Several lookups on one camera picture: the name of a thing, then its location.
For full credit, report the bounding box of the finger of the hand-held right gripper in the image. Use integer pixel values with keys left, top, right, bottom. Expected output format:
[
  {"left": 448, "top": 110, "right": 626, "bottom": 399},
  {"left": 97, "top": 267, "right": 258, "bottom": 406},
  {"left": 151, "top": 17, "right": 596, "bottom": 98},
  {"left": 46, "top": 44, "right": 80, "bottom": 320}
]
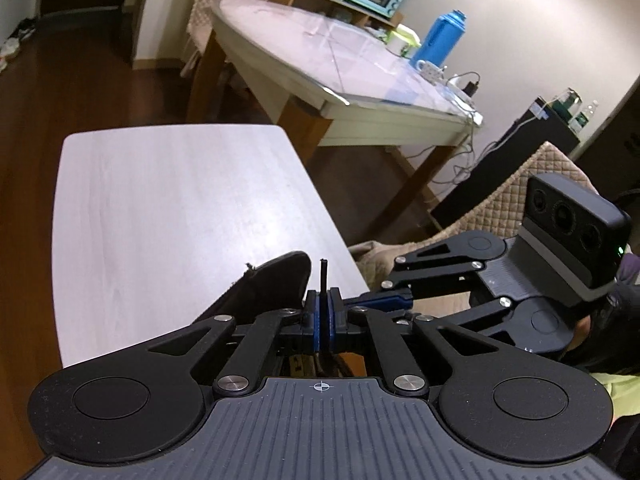
[
  {"left": 399, "top": 296, "right": 514, "bottom": 332},
  {"left": 344, "top": 233, "right": 484, "bottom": 312}
]

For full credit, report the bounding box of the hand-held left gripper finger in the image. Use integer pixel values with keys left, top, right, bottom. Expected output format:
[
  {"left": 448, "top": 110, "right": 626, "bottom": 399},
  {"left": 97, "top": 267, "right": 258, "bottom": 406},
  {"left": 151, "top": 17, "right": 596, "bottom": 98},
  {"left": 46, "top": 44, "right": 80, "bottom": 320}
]
[
  {"left": 150, "top": 290, "right": 324, "bottom": 397},
  {"left": 323, "top": 288, "right": 497, "bottom": 397}
]

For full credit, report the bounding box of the brown shoelace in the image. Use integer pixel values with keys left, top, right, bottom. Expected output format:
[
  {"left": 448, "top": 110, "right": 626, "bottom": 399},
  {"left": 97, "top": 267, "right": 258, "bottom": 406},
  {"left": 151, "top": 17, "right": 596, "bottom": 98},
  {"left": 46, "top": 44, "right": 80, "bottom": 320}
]
[{"left": 310, "top": 257, "right": 351, "bottom": 379}]

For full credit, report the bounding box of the tan leather boot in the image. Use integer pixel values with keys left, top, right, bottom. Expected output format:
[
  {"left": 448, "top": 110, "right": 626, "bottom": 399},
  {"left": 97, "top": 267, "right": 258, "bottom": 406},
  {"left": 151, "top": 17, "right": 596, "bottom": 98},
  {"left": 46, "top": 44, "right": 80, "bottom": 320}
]
[{"left": 192, "top": 250, "right": 368, "bottom": 379}]

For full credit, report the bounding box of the person's right forearm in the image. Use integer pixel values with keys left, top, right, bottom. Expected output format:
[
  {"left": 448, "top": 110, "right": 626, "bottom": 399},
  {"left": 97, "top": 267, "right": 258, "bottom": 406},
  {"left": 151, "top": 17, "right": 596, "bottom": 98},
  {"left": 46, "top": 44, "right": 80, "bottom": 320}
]
[{"left": 557, "top": 252, "right": 640, "bottom": 377}]

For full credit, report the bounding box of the person's right hand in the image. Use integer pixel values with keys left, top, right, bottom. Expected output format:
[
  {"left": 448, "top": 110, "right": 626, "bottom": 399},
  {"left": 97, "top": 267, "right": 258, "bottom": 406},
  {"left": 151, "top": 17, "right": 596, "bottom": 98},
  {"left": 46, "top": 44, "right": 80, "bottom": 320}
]
[{"left": 571, "top": 316, "right": 594, "bottom": 349}]

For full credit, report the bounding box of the beige quilted chair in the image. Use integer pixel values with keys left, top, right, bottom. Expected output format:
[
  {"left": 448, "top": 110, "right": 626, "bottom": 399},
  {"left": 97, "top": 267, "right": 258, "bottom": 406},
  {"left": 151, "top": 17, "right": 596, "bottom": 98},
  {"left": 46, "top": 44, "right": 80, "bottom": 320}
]
[
  {"left": 349, "top": 140, "right": 602, "bottom": 322},
  {"left": 180, "top": 0, "right": 287, "bottom": 79}
]

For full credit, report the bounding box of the black tall cabinet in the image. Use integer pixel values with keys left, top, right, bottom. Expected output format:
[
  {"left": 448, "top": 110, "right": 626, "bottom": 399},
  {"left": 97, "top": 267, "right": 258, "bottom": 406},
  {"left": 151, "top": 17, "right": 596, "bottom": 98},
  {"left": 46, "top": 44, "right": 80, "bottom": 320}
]
[{"left": 428, "top": 95, "right": 584, "bottom": 227}]

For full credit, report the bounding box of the green plastic bottle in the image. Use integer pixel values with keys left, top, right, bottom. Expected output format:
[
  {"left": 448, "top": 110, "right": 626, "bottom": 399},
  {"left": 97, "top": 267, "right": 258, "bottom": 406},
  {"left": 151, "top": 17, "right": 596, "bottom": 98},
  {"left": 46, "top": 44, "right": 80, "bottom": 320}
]
[{"left": 569, "top": 101, "right": 601, "bottom": 136}]

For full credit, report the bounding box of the lime green garment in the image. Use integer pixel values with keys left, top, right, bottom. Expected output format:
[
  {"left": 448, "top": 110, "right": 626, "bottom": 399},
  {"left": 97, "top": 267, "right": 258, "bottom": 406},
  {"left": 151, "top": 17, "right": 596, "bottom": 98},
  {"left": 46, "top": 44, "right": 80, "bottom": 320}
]
[{"left": 589, "top": 371, "right": 640, "bottom": 424}]

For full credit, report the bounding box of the white power strip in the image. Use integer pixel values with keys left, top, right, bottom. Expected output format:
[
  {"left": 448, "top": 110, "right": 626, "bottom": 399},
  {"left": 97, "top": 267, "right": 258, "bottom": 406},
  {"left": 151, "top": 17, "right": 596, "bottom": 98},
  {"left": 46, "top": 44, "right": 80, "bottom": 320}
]
[{"left": 423, "top": 65, "right": 484, "bottom": 111}]

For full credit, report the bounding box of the blue thermos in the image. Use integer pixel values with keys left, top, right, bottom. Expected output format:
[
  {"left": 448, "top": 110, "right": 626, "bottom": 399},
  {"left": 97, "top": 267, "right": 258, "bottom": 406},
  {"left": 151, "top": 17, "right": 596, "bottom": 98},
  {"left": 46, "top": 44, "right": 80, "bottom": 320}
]
[{"left": 408, "top": 8, "right": 469, "bottom": 69}]

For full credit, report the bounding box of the glass-topped dining table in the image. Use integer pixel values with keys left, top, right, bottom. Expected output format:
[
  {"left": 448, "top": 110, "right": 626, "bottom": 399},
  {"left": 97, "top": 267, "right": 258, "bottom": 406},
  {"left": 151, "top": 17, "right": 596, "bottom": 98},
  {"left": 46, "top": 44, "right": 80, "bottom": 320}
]
[{"left": 187, "top": 0, "right": 487, "bottom": 207}]

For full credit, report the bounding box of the white green kettle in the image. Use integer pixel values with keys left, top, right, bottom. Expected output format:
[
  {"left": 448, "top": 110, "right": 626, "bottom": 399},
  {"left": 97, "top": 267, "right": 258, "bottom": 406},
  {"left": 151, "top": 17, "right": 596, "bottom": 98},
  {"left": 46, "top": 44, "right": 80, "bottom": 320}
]
[{"left": 385, "top": 24, "right": 422, "bottom": 57}]

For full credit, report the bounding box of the tangle of white cables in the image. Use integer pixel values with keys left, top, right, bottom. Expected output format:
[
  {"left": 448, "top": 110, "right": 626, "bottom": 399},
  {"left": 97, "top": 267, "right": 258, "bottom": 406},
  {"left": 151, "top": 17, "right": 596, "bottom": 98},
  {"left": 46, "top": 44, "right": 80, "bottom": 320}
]
[{"left": 431, "top": 119, "right": 502, "bottom": 187}]

